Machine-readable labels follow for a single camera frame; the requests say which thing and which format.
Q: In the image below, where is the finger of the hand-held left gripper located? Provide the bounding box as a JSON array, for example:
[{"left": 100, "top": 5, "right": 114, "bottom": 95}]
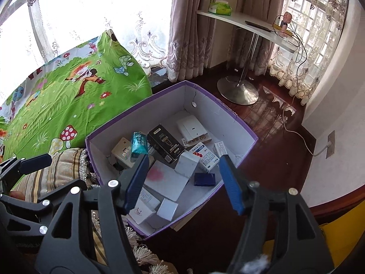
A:
[
  {"left": 0, "top": 183, "right": 87, "bottom": 214},
  {"left": 0, "top": 153, "right": 52, "bottom": 183}
]

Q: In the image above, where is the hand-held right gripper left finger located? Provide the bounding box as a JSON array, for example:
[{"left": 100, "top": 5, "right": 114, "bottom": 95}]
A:
[{"left": 34, "top": 154, "right": 149, "bottom": 274}]

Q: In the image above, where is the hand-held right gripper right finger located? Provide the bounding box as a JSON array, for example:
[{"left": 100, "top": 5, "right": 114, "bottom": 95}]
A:
[{"left": 219, "top": 155, "right": 334, "bottom": 274}]

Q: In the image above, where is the large pale box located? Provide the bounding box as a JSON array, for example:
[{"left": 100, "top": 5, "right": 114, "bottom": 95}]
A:
[{"left": 143, "top": 160, "right": 189, "bottom": 203}]

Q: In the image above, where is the purple cardboard box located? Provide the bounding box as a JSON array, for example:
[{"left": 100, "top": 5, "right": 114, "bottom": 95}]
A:
[{"left": 85, "top": 80, "right": 258, "bottom": 240}]

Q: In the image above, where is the white printed text box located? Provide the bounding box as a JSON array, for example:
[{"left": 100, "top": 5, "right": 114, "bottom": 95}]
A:
[{"left": 139, "top": 187, "right": 161, "bottom": 209}]

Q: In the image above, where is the small white emblem box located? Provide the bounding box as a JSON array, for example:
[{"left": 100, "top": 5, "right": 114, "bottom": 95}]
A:
[{"left": 128, "top": 199, "right": 157, "bottom": 225}]

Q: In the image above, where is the navy blue box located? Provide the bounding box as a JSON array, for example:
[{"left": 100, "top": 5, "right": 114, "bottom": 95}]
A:
[{"left": 194, "top": 172, "right": 216, "bottom": 188}]

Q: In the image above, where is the cream box green print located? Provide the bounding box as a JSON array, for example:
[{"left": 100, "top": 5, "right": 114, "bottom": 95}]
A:
[{"left": 111, "top": 137, "right": 135, "bottom": 169}]

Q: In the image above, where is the small white blue-text box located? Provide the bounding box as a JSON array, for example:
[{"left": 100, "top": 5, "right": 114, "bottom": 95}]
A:
[{"left": 212, "top": 141, "right": 229, "bottom": 160}]

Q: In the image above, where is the white red-blue medicine box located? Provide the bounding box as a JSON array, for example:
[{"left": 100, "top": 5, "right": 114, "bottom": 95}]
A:
[{"left": 189, "top": 142, "right": 221, "bottom": 173}]

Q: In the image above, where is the teal box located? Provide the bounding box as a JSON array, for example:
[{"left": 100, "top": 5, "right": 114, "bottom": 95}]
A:
[{"left": 130, "top": 131, "right": 149, "bottom": 162}]

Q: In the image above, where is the small white cube box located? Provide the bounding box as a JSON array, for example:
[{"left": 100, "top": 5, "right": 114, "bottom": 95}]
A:
[
  {"left": 175, "top": 150, "right": 200, "bottom": 178},
  {"left": 156, "top": 198, "right": 179, "bottom": 221}
]

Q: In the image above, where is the black box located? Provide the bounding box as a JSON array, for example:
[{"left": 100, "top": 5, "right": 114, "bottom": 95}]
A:
[{"left": 147, "top": 124, "right": 186, "bottom": 164}]

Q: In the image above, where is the printed green blanket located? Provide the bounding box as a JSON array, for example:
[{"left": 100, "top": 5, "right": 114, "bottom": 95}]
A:
[{"left": 0, "top": 30, "right": 153, "bottom": 163}]

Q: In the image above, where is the white box gold trim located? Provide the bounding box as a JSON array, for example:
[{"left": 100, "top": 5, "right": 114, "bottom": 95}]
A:
[{"left": 175, "top": 114, "right": 212, "bottom": 147}]

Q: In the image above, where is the white lace curtain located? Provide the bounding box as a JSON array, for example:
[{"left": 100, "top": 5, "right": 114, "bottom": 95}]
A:
[
  {"left": 268, "top": 0, "right": 350, "bottom": 106},
  {"left": 0, "top": 0, "right": 174, "bottom": 77}
]

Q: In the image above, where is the mauve drape curtain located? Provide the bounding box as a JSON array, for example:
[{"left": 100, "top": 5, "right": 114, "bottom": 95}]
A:
[
  {"left": 228, "top": 0, "right": 286, "bottom": 76},
  {"left": 166, "top": 0, "right": 219, "bottom": 82}
]

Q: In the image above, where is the black phone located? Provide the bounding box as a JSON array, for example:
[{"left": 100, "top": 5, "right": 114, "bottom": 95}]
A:
[{"left": 245, "top": 20, "right": 272, "bottom": 32}]

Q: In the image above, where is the pink desk gadget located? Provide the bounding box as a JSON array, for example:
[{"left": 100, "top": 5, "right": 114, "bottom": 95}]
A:
[{"left": 274, "top": 11, "right": 295, "bottom": 38}]

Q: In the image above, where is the green tissue pack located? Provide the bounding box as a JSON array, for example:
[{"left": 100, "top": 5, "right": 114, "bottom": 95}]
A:
[{"left": 208, "top": 1, "right": 232, "bottom": 16}]

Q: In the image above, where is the white fluffy cord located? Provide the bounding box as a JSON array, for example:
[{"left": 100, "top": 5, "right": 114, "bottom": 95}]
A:
[{"left": 242, "top": 253, "right": 271, "bottom": 274}]

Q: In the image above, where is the white power cable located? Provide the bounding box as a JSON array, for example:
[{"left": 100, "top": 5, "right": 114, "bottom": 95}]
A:
[{"left": 282, "top": 63, "right": 332, "bottom": 157}]

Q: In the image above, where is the wall socket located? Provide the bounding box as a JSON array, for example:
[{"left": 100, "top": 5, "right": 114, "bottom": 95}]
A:
[{"left": 326, "top": 131, "right": 336, "bottom": 159}]

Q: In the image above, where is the white table metal pedestal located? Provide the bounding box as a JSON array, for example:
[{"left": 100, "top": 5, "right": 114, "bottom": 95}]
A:
[{"left": 196, "top": 9, "right": 299, "bottom": 105}]

